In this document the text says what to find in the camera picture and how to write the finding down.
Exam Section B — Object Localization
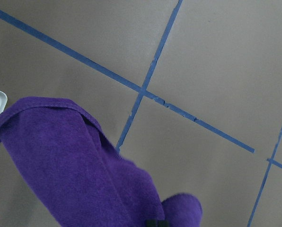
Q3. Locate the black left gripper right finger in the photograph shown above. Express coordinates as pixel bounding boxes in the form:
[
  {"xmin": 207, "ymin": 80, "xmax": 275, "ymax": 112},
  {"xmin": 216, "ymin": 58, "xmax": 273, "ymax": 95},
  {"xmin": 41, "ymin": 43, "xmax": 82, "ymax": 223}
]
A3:
[{"xmin": 158, "ymin": 220, "xmax": 169, "ymax": 227}]

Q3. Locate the purple towel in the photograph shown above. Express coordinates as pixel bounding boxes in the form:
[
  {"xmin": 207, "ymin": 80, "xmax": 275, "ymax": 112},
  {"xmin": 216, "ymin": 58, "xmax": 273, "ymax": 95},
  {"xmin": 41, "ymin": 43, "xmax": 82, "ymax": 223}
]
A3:
[{"xmin": 0, "ymin": 97, "xmax": 203, "ymax": 227}]

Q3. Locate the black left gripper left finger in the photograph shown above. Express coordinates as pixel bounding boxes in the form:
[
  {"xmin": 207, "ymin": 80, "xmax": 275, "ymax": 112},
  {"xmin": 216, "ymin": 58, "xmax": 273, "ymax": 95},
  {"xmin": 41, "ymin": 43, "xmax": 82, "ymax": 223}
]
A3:
[{"xmin": 146, "ymin": 219, "xmax": 158, "ymax": 227}]

